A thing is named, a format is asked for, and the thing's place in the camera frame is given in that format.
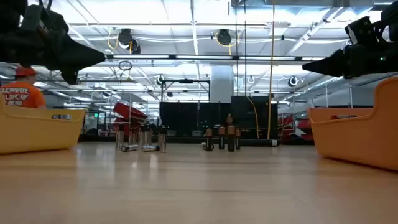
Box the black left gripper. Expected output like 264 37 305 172
0 29 106 85

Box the white building pillar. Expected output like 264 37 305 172
210 65 234 103

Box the yellow hanging cord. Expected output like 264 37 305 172
266 0 276 140

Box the black metal gantry frame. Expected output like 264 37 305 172
160 78 211 103

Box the red bin rack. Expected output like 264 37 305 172
278 114 315 143
112 101 149 138

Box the black table frame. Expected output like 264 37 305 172
77 135 315 146

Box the yellow curved cable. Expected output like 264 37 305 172
246 95 260 139

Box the black cylinder with white label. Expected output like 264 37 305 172
241 138 279 147

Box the overhead light bar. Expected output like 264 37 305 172
105 54 327 61

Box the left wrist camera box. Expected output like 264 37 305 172
19 3 70 35

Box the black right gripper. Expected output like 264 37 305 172
302 42 398 79

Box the tall black partition panel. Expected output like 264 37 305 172
230 95 279 140

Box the yellow plastic bin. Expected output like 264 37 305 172
0 93 86 156

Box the orange plastic bin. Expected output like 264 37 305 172
307 77 398 172

